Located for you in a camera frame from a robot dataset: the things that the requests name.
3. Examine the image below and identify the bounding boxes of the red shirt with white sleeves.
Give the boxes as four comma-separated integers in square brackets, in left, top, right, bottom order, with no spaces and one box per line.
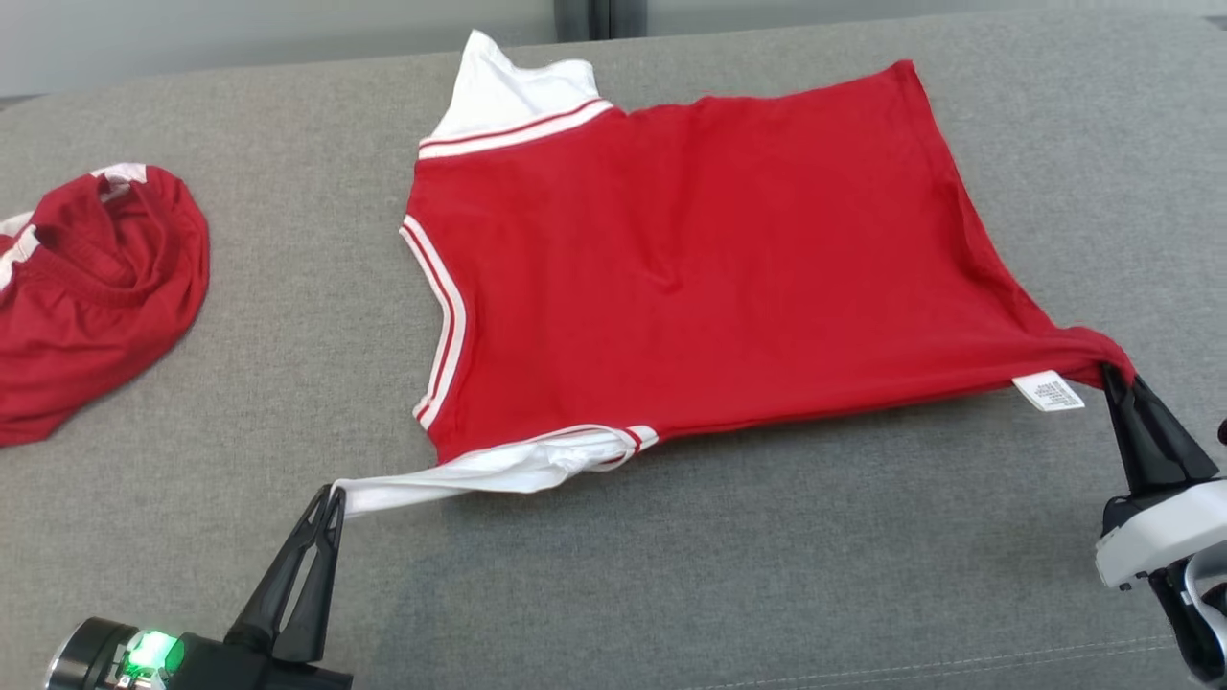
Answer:
[331,29,1138,519]

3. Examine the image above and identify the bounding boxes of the grey aluminium partition post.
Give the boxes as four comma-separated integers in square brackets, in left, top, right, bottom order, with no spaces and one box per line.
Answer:
[554,0,649,42]

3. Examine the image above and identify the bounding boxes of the red shorts with white stripes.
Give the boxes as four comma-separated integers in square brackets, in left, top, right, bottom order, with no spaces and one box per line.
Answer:
[0,163,211,449]

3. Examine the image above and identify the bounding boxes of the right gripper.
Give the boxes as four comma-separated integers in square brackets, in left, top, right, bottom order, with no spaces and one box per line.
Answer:
[1096,364,1227,591]

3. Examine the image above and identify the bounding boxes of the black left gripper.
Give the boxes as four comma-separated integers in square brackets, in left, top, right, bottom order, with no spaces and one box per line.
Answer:
[115,485,354,690]

